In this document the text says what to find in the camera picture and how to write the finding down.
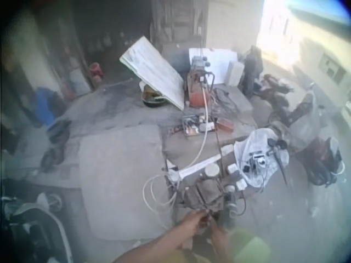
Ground black gas cylinder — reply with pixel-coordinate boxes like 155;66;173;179
243;45;264;97

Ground parked motorcycle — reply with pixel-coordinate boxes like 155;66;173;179
254;73;347;188

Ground white plastic canister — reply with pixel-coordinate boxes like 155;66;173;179
225;60;245;87

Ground white flat board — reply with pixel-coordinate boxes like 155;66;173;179
188;47;238;78

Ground white plastic bag with parts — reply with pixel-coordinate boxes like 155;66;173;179
234;128;290;188

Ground white round cap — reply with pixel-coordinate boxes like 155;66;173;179
203;163;220;179

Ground red small box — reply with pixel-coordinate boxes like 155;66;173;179
217;118;234;132

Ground black sandals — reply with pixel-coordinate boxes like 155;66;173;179
39;119;72;173

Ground black cable pile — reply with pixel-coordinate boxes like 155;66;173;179
213;87;240;111

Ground white flexible hose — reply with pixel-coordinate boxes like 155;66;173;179
141;82;212;221

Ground red air compressor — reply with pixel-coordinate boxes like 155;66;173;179
185;54;218;108

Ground grey dusty pump motor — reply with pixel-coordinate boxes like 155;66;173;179
177;174;229;218

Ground red container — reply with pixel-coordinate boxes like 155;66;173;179
88;62;105;81

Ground person's left hand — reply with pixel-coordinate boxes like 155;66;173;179
177;210;211;242

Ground blue barrel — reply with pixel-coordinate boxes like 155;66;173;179
35;87;56;125

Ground white ribbed cover panel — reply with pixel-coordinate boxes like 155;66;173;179
119;36;185;111

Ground cluttered metal shelf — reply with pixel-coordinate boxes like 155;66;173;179
150;0;210;53

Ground person's right hand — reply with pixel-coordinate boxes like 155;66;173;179
209;219;231;255

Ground black bowl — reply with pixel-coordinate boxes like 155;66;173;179
141;84;168;108

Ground white flat strip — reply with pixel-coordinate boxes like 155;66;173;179
167;145;234;182

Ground grey cylinder part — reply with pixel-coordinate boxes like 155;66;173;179
221;191;239;230

